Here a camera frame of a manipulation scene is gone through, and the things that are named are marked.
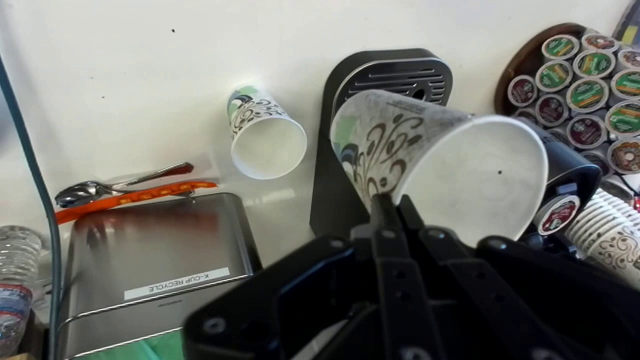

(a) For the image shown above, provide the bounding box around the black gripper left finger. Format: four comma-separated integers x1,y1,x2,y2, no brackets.
370,194,446,360

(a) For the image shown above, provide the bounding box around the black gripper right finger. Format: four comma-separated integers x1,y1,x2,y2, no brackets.
399,196,554,360

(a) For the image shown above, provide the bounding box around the patterned paper cup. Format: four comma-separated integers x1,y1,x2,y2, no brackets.
226,86,307,181
330,90,548,247

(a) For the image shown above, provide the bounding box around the K-cup pod in machine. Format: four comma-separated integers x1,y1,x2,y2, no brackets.
534,194,579,237

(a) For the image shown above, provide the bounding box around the K-cup pod carousel rack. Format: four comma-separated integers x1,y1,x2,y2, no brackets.
493,24,640,176

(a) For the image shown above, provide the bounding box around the stack of paper cups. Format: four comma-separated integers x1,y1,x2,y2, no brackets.
562,191,640,288

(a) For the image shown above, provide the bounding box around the Keurig coffee machine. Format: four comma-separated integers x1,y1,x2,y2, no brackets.
309,48,602,245

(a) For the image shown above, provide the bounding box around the stainless steel tin box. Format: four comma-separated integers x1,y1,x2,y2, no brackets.
57,192,260,360

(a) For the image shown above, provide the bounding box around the orange stir stick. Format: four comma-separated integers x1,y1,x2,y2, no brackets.
54,181,217,225

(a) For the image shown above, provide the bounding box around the metal spoon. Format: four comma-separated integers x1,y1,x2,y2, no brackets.
54,162,194,209

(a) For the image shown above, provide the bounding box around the clear plastic water bottle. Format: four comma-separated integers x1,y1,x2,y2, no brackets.
0,226,42,357

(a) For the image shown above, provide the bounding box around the blue cable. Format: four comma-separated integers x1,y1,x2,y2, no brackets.
0,59,63,360

